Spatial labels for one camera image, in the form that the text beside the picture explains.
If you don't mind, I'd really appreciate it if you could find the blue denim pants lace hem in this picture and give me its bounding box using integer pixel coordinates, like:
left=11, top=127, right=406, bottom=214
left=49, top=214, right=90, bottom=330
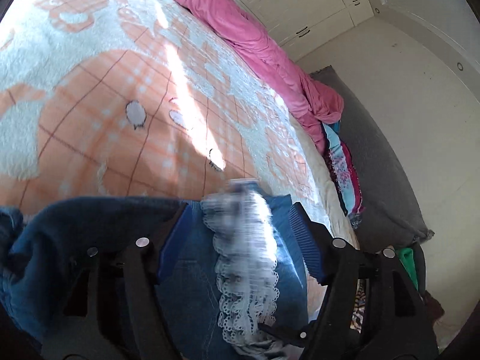
left=1, top=183, right=309, bottom=359

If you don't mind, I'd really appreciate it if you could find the beige bed sheet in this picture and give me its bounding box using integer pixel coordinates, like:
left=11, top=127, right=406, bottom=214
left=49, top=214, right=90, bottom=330
left=289, top=116, right=360, bottom=250

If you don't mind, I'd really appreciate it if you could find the grey padded headboard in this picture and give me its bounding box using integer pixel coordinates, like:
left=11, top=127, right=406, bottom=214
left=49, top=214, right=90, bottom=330
left=311, top=66, right=434, bottom=252

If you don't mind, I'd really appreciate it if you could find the orange white plaid blanket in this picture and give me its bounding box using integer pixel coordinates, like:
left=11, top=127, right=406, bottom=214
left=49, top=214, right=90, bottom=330
left=1, top=0, right=333, bottom=224

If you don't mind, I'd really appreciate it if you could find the white built-in wardrobe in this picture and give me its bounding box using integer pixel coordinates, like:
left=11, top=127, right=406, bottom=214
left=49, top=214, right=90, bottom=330
left=234, top=0, right=374, bottom=62

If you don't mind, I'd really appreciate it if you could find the pink duvet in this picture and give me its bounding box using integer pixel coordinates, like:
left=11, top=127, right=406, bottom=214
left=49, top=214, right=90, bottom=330
left=174, top=0, right=344, bottom=155

